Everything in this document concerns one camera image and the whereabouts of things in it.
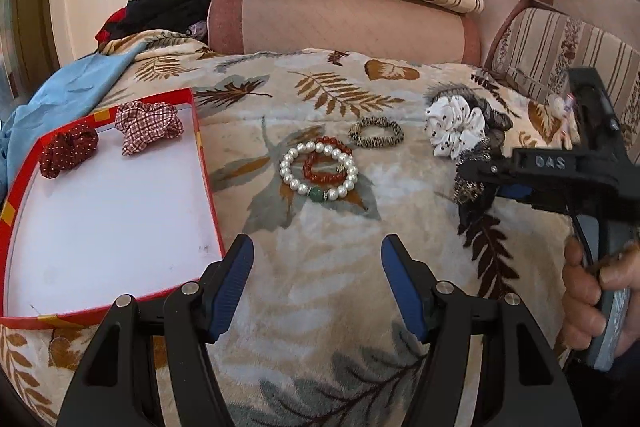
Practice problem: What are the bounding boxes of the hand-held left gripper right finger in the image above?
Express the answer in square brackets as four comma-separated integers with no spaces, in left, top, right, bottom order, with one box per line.
[380,233,583,427]

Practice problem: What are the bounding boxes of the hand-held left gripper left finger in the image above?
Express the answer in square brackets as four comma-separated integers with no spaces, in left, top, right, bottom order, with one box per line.
[56,233,256,427]

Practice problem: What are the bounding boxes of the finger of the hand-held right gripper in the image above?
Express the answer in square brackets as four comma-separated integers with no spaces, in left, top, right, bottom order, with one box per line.
[492,183,640,228]
[456,147,619,190]

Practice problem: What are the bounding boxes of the black sheer scrunchie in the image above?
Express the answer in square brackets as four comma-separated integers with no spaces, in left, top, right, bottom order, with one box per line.
[452,104,516,220]

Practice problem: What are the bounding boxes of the white dotted scrunchie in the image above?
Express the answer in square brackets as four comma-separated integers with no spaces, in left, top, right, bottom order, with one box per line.
[425,94,487,159]

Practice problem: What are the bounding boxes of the white pearl bracelet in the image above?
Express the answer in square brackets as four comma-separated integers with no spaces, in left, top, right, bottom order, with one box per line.
[280,142,359,202]

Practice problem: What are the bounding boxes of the red cardboard box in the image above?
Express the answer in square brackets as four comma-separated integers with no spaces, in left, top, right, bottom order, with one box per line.
[0,88,227,330]

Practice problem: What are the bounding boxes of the red bead bracelet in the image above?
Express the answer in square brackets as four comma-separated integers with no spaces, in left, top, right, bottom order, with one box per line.
[303,136,353,186]

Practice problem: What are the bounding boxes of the leopard print scrunchie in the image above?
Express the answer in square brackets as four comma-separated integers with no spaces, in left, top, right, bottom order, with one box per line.
[348,117,405,148]

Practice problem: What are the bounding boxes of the person's right hand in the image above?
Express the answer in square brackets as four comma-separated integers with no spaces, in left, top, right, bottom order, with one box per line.
[561,237,640,360]

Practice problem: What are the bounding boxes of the small white pink charm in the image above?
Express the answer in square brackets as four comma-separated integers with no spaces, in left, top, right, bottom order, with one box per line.
[547,94,581,148]

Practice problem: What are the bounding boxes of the narrow striped floral cushion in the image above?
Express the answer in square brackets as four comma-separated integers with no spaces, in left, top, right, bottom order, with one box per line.
[492,7,640,132]

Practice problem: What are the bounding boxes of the leaf printed blanket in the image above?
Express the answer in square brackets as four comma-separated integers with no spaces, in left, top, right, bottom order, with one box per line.
[0,29,583,427]

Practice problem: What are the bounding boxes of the red plaid scrunchie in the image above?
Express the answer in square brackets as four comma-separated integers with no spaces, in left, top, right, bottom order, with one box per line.
[115,101,185,156]

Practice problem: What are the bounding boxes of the dark red dotted scrunchie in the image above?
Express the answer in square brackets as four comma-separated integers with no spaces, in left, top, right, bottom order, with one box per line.
[39,125,100,179]

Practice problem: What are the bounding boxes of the long pink bolster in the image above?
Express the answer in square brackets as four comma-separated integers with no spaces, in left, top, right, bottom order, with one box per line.
[206,0,482,65]

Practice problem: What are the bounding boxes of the blue cloth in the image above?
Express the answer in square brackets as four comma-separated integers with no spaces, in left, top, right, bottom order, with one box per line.
[0,52,147,192]

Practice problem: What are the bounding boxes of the black clothes pile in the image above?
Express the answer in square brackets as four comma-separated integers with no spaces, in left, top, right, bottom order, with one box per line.
[102,0,222,44]

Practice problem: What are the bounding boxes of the red cloth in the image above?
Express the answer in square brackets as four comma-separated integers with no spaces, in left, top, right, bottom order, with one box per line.
[95,8,129,44]

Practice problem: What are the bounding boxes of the brown wooden door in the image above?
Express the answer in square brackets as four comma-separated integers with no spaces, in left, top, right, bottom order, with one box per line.
[0,0,57,100]

